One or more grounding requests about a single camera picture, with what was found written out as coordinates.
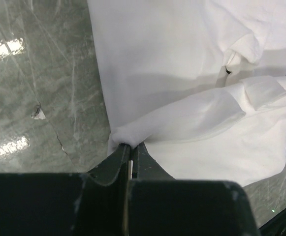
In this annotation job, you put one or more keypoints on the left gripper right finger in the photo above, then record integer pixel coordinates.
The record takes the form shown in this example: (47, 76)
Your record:
(146, 167)

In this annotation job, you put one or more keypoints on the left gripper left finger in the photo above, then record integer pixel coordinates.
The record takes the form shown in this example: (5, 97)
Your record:
(107, 171)

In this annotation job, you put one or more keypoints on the white polo shirt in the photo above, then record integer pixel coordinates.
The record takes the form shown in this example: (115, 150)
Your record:
(201, 83)

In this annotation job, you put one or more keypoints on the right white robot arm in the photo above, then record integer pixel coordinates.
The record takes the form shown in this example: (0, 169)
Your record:
(276, 226)

